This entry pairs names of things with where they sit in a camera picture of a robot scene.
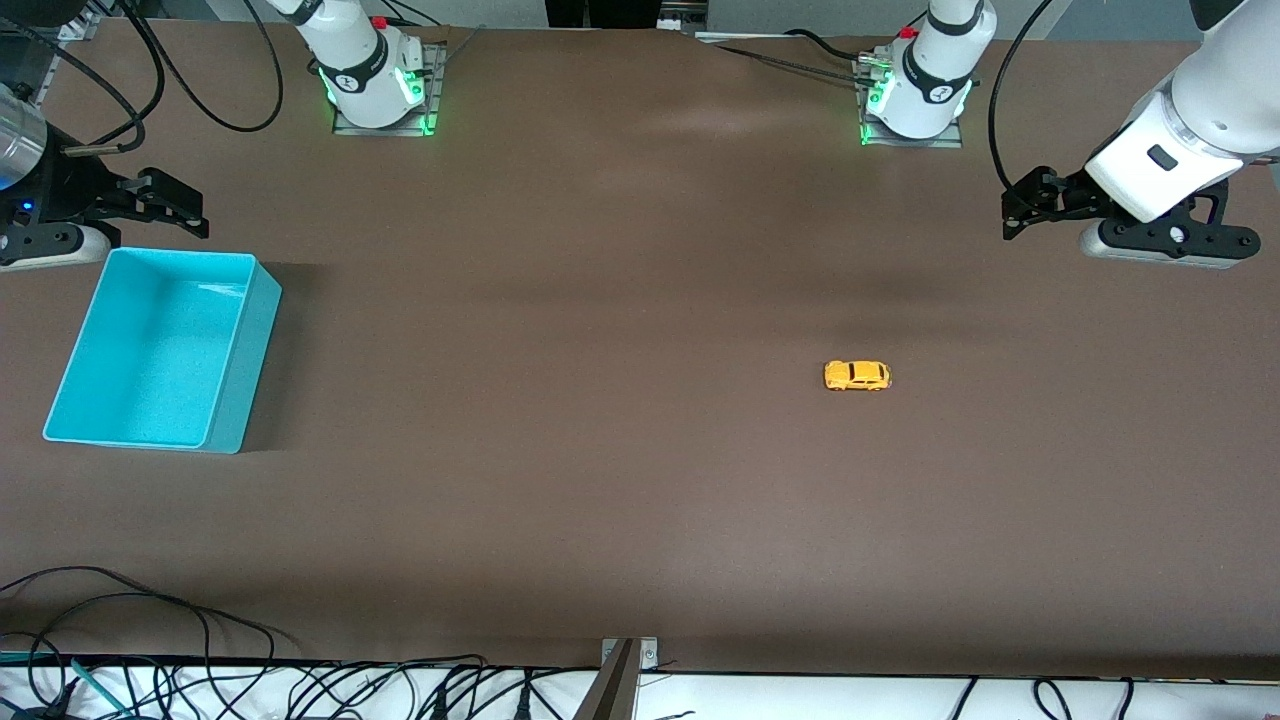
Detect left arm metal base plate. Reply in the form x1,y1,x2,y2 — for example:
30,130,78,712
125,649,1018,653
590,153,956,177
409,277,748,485
858,55,966,149

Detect thin black tabletop cables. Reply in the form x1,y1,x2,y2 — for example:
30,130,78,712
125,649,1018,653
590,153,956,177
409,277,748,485
715,28,901,89

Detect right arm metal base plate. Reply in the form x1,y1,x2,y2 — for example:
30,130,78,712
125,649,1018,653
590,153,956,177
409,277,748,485
333,42,446,136

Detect black background object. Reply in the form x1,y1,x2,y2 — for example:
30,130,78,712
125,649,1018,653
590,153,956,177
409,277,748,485
544,0,661,29

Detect teal cable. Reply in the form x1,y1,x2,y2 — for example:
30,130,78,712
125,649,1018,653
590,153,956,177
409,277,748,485
0,650,131,713

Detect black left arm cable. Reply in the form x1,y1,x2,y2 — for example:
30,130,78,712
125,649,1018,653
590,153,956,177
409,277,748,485
987,0,1053,196

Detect black looping right arm cable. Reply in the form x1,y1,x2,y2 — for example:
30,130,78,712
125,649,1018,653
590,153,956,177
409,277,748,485
115,0,286,133

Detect black looping floor cable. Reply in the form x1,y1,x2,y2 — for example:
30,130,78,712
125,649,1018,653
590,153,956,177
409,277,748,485
0,566,213,720

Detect thin dark floor cable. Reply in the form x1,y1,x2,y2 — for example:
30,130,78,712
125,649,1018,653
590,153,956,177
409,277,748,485
0,594,301,691

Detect turquoise plastic bin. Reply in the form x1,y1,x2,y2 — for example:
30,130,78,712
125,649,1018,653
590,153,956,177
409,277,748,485
42,248,284,455

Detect grey metal beam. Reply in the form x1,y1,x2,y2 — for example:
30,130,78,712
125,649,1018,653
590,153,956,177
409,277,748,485
572,640,639,720

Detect yellow beetle toy car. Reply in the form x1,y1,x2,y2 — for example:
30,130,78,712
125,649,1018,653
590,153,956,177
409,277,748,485
824,360,892,393

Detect black cable with brass plug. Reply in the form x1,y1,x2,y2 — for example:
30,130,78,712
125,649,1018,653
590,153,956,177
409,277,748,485
0,20,149,159

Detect white lower board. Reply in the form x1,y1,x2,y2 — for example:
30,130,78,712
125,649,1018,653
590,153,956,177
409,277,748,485
0,658,1280,720

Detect metal table bracket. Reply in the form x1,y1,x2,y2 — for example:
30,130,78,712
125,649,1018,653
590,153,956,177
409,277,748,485
601,637,660,671

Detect aluminium frame enclosure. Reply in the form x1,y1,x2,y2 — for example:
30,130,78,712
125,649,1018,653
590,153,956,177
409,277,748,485
0,5,107,101

